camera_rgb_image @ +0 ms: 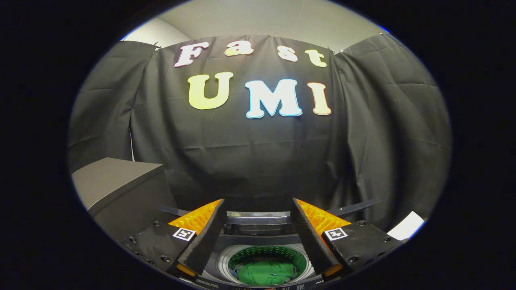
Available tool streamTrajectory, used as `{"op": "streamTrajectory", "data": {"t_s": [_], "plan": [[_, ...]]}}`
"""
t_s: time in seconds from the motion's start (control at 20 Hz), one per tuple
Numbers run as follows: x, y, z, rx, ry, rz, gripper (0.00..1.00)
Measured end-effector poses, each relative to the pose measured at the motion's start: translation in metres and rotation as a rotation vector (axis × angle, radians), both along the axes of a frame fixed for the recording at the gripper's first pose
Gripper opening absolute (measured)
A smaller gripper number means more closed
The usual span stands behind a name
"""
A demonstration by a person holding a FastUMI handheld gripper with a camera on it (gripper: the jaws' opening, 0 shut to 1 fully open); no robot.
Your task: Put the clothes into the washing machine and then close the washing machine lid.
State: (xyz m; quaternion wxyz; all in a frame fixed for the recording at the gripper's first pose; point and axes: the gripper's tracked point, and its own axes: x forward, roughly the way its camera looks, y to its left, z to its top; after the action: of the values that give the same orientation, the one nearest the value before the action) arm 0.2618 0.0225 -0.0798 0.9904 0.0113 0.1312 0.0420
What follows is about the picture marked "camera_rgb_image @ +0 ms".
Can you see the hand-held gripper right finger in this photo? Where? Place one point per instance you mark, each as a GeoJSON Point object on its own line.
{"type": "Point", "coordinates": [310, 241]}

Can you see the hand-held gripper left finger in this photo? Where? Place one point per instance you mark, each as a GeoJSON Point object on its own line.
{"type": "Point", "coordinates": [209, 237]}

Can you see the grey top-load washing machine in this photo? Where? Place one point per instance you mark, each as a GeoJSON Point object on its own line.
{"type": "Point", "coordinates": [221, 259]}

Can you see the green polo shirt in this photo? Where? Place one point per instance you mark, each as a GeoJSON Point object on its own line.
{"type": "Point", "coordinates": [262, 274]}

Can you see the black backdrop cloth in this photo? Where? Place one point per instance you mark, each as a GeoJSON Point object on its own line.
{"type": "Point", "coordinates": [242, 161]}

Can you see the white paper sheet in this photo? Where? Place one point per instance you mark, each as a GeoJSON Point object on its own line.
{"type": "Point", "coordinates": [407, 226]}

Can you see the dark grey cabinet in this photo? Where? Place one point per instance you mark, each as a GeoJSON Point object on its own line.
{"type": "Point", "coordinates": [113, 181]}

